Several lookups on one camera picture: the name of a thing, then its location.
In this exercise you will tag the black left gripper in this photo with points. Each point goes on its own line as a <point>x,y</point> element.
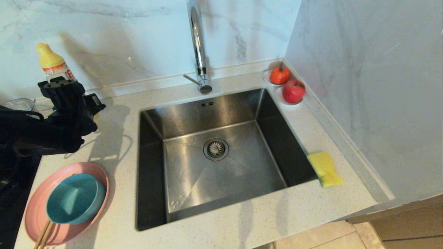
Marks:
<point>64,93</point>

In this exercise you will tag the yellow-capped orange dish soap bottle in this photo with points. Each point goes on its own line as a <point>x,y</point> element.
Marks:
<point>50,57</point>

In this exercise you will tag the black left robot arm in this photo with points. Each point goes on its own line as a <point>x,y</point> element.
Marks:
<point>31,135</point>

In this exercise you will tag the stainless steel sink basin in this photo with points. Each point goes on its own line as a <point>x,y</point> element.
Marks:
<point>193,114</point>

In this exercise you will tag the yellow sponge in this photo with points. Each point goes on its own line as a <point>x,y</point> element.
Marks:
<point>326,169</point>

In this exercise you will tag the clear glass bowl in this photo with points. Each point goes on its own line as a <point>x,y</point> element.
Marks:
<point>20,103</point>

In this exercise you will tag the teal bowl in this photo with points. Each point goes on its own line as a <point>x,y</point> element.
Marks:
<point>72,200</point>

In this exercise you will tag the chrome kitchen faucet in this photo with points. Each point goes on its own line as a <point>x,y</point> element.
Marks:
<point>199,45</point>

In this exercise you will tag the pink plate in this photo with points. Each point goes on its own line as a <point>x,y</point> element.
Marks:
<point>36,209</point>

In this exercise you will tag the round metal drain strainer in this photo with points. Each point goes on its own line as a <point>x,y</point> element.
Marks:
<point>216,149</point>

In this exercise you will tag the black induction cooktop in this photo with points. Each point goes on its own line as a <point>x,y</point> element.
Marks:
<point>14,207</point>

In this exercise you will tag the wooden chopstick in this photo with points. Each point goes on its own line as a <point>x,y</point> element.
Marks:
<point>42,235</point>
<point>46,237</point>

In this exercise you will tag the small white dish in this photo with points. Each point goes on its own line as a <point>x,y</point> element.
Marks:
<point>278,96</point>
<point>266,78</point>

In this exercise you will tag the orange persimmon fruit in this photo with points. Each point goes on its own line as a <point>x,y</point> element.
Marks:
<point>279,76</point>

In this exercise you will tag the red apple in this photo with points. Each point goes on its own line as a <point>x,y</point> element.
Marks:
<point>294,92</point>

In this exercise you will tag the wooden cabinet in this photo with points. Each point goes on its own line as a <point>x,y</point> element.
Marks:
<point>408,224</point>

